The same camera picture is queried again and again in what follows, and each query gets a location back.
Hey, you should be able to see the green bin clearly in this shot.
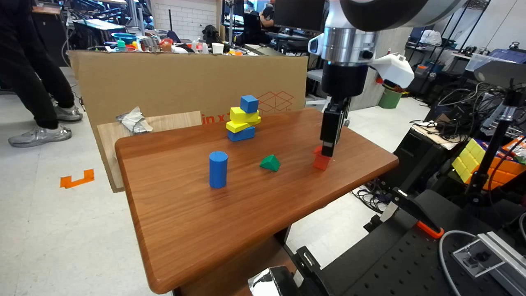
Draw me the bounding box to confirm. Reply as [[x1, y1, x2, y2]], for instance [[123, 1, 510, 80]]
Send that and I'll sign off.
[[378, 84, 404, 110]]

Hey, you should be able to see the monitor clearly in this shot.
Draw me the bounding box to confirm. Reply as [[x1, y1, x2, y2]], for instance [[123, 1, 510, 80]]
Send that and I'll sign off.
[[273, 0, 330, 34]]

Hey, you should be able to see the orange cube block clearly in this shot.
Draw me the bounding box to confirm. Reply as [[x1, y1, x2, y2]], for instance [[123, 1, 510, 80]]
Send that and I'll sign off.
[[313, 154, 332, 171]]

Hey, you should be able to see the blue cube block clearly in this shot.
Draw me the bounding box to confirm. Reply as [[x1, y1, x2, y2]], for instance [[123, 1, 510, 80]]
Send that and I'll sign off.
[[240, 95, 259, 114]]

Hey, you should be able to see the person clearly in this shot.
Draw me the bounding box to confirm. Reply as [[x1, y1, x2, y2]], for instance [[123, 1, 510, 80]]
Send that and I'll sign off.
[[259, 3, 277, 30], [0, 0, 84, 148]]

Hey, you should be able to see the yellow arch block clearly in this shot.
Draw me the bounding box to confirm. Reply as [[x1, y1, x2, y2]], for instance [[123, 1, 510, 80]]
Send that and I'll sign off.
[[229, 106, 261, 124]]

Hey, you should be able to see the black box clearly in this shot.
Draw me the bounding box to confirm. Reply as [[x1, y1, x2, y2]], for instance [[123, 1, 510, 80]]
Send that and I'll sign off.
[[392, 127, 454, 194]]

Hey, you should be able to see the green triangular block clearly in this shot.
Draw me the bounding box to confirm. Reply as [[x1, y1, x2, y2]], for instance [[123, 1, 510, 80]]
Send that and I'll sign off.
[[259, 155, 281, 172]]

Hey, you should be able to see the blue rectangular block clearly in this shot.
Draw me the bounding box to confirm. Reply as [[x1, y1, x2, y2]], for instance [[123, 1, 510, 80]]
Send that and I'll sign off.
[[227, 126, 256, 142]]

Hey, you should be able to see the yellow flat block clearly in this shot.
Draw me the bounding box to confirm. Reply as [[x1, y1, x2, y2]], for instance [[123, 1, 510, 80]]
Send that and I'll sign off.
[[226, 117, 262, 134]]

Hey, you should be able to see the black clamp with orange tip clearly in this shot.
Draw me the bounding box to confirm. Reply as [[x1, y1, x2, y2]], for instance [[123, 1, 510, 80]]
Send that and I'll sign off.
[[390, 187, 445, 240]]

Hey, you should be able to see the large yellow orange puzzle cube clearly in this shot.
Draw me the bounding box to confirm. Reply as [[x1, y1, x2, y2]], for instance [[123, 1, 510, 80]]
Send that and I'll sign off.
[[451, 137, 526, 192]]

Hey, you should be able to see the blue cylinder block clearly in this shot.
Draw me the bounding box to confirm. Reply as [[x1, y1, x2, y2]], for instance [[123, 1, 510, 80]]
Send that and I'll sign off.
[[209, 151, 228, 189]]

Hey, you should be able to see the large cardboard box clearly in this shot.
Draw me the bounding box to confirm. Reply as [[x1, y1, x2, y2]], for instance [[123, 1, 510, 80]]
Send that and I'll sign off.
[[67, 50, 309, 133]]

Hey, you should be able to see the crumpled silver foil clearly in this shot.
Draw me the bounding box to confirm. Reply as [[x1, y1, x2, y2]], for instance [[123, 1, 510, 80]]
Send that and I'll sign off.
[[115, 106, 154, 134]]

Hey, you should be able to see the light wooden board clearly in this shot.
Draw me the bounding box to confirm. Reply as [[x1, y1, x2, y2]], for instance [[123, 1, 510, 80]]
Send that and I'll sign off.
[[96, 111, 203, 193]]

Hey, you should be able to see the wire shelf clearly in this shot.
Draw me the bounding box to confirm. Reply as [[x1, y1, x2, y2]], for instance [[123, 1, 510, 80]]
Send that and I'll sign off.
[[405, 0, 491, 85]]

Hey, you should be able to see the tangle of black cables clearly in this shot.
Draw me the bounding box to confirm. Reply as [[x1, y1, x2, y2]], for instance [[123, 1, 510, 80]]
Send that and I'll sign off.
[[409, 82, 514, 142]]

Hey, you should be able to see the grey cable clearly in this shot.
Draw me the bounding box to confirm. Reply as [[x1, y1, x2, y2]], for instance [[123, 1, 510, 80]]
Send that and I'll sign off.
[[438, 230, 478, 296]]

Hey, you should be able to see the aluminium rail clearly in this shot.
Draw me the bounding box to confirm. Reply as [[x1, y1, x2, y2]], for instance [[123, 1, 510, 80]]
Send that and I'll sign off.
[[451, 231, 526, 296]]

